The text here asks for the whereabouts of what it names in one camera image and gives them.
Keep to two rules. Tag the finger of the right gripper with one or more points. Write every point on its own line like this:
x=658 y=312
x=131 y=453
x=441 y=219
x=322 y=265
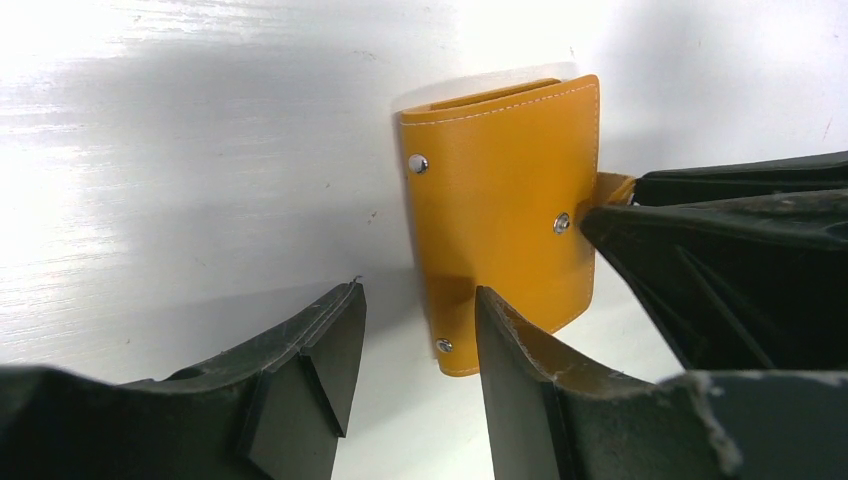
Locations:
x=692 y=185
x=737 y=284

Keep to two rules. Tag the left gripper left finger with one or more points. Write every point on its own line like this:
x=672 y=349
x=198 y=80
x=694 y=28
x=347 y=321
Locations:
x=272 y=407

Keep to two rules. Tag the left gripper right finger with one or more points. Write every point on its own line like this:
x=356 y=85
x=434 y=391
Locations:
x=554 y=413

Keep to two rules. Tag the yellow leather card holder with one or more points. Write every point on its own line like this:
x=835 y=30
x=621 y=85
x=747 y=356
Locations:
x=498 y=183

